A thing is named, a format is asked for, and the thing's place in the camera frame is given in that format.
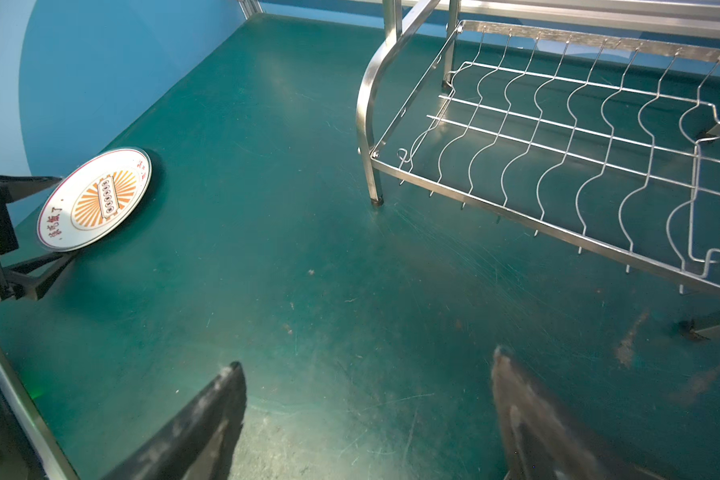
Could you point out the chrome two-tier dish rack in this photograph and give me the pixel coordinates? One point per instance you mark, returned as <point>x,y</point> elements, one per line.
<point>606,139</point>

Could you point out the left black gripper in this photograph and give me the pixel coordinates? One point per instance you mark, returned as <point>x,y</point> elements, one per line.
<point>30,279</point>

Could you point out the white sunburst plate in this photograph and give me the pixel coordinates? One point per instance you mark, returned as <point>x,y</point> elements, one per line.
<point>95,199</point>

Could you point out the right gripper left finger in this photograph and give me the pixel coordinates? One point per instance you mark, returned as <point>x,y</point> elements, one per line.
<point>200,440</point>

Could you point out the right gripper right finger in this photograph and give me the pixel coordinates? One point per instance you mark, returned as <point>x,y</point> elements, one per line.
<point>541,439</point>

